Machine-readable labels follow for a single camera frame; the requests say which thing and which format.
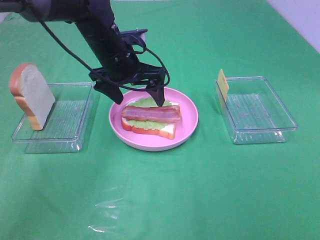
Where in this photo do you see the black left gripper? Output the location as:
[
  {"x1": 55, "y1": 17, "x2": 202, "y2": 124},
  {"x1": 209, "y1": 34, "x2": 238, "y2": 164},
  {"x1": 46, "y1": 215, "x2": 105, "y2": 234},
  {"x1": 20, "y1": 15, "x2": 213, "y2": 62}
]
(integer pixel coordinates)
[{"x1": 75, "y1": 21, "x2": 167, "y2": 107}]

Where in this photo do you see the green lettuce leaf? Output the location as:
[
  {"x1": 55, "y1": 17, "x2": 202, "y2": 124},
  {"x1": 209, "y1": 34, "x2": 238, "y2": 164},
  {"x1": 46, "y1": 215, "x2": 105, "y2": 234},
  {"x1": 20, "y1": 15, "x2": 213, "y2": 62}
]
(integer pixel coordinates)
[{"x1": 121, "y1": 97, "x2": 175, "y2": 133}]

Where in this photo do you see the bacon strip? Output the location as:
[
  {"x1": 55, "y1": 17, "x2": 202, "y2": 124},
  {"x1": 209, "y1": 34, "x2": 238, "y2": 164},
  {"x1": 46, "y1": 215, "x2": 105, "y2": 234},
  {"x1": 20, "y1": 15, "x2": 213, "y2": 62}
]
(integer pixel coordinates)
[
  {"x1": 121, "y1": 105, "x2": 181, "y2": 123},
  {"x1": 150, "y1": 105, "x2": 180, "y2": 113}
]

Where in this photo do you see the bread slice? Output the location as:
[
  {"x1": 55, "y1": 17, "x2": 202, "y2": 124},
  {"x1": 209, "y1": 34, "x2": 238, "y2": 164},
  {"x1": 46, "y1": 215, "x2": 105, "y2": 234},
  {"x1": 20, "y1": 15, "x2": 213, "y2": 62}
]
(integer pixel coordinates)
[
  {"x1": 9, "y1": 62, "x2": 56, "y2": 131},
  {"x1": 121, "y1": 98, "x2": 182, "y2": 140}
]

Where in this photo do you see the yellow cheese slice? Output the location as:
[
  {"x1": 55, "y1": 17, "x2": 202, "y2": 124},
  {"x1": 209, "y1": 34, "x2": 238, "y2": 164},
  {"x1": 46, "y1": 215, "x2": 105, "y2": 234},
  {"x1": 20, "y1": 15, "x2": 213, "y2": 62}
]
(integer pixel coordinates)
[{"x1": 217, "y1": 68, "x2": 229, "y2": 102}]

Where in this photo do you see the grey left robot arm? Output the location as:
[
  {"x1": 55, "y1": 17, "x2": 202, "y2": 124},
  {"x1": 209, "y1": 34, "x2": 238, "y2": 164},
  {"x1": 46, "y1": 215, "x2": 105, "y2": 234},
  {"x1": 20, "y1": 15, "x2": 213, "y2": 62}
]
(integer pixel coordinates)
[{"x1": 0, "y1": 0, "x2": 170, "y2": 107}]

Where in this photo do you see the pink round plate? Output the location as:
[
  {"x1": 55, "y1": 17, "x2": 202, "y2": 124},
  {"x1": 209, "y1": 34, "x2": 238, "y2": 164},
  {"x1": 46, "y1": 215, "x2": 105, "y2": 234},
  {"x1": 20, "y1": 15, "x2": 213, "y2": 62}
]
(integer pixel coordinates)
[{"x1": 108, "y1": 87, "x2": 199, "y2": 152}]

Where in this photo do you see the left clear plastic tray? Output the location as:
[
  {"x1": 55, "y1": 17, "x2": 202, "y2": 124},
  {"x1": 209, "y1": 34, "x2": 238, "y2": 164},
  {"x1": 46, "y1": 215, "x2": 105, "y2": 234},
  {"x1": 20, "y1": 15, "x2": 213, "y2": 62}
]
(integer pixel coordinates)
[{"x1": 11, "y1": 82, "x2": 100, "y2": 154}]

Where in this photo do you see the clear plastic tray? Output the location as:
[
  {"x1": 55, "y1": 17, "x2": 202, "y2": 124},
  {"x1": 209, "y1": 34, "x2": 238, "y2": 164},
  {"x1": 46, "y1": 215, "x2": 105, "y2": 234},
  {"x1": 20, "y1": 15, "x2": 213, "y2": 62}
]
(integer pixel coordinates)
[
  {"x1": 11, "y1": 82, "x2": 100, "y2": 154},
  {"x1": 215, "y1": 76, "x2": 298, "y2": 145}
]

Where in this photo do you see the clear tape patch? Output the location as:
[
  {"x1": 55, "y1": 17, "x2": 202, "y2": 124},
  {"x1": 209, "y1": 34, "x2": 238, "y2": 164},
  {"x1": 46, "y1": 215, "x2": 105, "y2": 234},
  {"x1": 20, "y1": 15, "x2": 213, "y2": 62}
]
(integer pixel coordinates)
[{"x1": 87, "y1": 171, "x2": 130, "y2": 238}]

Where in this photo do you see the green tablecloth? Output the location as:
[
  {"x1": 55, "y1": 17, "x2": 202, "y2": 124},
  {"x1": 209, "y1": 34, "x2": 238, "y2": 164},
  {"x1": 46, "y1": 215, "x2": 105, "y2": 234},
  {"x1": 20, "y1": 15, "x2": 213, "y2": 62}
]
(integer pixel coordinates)
[{"x1": 0, "y1": 0, "x2": 320, "y2": 240}]

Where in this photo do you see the right clear plastic tray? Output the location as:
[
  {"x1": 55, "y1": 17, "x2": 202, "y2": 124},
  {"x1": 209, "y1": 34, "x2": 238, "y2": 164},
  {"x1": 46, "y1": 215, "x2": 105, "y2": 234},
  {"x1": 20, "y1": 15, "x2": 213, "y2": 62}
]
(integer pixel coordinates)
[{"x1": 215, "y1": 76, "x2": 298, "y2": 145}]

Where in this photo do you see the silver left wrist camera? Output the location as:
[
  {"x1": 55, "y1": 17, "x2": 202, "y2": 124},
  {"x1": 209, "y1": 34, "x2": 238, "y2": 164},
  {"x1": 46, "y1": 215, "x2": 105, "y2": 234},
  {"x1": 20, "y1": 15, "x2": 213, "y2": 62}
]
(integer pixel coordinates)
[{"x1": 120, "y1": 28, "x2": 148, "y2": 48}]

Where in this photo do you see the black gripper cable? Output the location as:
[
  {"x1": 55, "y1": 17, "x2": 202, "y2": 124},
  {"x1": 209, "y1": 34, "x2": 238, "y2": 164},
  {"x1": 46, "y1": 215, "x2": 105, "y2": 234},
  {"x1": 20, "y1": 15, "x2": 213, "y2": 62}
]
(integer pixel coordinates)
[{"x1": 37, "y1": 19, "x2": 171, "y2": 92}]

